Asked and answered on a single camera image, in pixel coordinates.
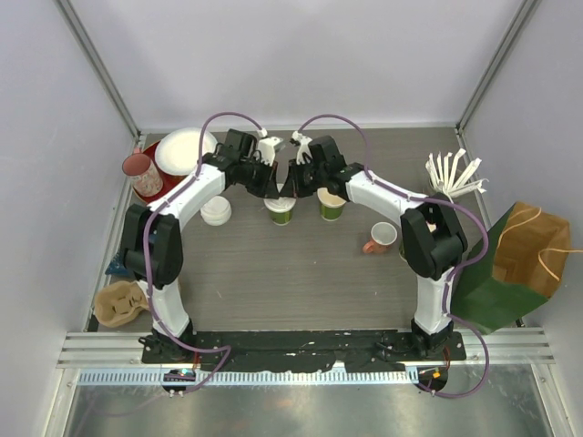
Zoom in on red round plate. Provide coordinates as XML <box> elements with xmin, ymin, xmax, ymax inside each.
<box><xmin>132</xmin><ymin>140</ymin><xmax>185</xmax><ymax>204</ymax></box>

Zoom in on small pink espresso cup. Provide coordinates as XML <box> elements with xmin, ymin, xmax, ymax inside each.
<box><xmin>362</xmin><ymin>222</ymin><xmax>398</xmax><ymax>254</ymax></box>

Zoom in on green paper bag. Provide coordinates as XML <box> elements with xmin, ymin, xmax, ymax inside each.
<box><xmin>450</xmin><ymin>204</ymin><xmax>547</xmax><ymax>335</ymax></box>

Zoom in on white slotted cable duct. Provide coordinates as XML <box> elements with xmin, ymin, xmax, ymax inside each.
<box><xmin>77</xmin><ymin>367</ymin><xmax>418</xmax><ymax>386</ymax></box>

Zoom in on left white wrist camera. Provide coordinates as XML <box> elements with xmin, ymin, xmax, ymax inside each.
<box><xmin>257</xmin><ymin>137</ymin><xmax>286</xmax><ymax>167</ymax></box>

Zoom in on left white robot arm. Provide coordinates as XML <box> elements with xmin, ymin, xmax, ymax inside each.
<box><xmin>120</xmin><ymin>128</ymin><xmax>285</xmax><ymax>363</ymax></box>

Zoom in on cardboard cup carrier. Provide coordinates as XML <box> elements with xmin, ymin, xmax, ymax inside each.
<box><xmin>94</xmin><ymin>281</ymin><xmax>149</xmax><ymax>328</ymax></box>

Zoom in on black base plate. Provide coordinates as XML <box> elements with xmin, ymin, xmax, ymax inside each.
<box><xmin>139</xmin><ymin>330</ymin><xmax>466</xmax><ymax>373</ymax></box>

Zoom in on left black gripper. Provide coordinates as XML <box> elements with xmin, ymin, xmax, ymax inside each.
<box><xmin>240</xmin><ymin>157</ymin><xmax>280</xmax><ymax>200</ymax></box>

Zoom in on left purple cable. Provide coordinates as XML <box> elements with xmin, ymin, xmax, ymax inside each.
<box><xmin>143</xmin><ymin>111</ymin><xmax>268</xmax><ymax>397</ymax></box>

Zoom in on purple cable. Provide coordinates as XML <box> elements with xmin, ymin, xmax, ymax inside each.
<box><xmin>295</xmin><ymin>113</ymin><xmax>492</xmax><ymax>400</ymax></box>
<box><xmin>143</xmin><ymin>111</ymin><xmax>268</xmax><ymax>397</ymax></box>

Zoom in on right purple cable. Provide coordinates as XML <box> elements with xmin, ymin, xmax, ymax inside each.
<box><xmin>295</xmin><ymin>113</ymin><xmax>492</xmax><ymax>400</ymax></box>

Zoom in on blue leaf-shaped dish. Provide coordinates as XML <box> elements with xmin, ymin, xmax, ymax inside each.
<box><xmin>105</xmin><ymin>253</ymin><xmax>129</xmax><ymax>278</ymax></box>

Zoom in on white paper plate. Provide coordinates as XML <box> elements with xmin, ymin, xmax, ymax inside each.
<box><xmin>155</xmin><ymin>127</ymin><xmax>218</xmax><ymax>177</ymax></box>

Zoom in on pink floral mug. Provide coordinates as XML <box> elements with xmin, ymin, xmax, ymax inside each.
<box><xmin>122</xmin><ymin>152</ymin><xmax>163</xmax><ymax>198</ymax></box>

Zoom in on white plastic lid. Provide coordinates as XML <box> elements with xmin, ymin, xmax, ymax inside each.
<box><xmin>200</xmin><ymin>196</ymin><xmax>232</xmax><ymax>227</ymax></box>
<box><xmin>264</xmin><ymin>198</ymin><xmax>296</xmax><ymax>214</ymax></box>

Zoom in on green paper cup stack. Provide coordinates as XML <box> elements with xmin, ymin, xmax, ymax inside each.
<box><xmin>398</xmin><ymin>242</ymin><xmax>407</xmax><ymax>262</ymax></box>

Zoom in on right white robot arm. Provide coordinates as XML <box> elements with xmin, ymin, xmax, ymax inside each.
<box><xmin>280</xmin><ymin>132</ymin><xmax>467</xmax><ymax>360</ymax></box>

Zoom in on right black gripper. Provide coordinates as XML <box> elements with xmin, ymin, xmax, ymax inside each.
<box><xmin>281</xmin><ymin>158</ymin><xmax>327</xmax><ymax>199</ymax></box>

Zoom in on cup of wrapped straws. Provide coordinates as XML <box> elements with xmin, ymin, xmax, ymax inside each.
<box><xmin>424</xmin><ymin>148</ymin><xmax>487</xmax><ymax>200</ymax></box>

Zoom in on brown paper bag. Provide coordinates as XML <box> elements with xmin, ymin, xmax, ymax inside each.
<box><xmin>493</xmin><ymin>201</ymin><xmax>571</xmax><ymax>299</ymax></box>

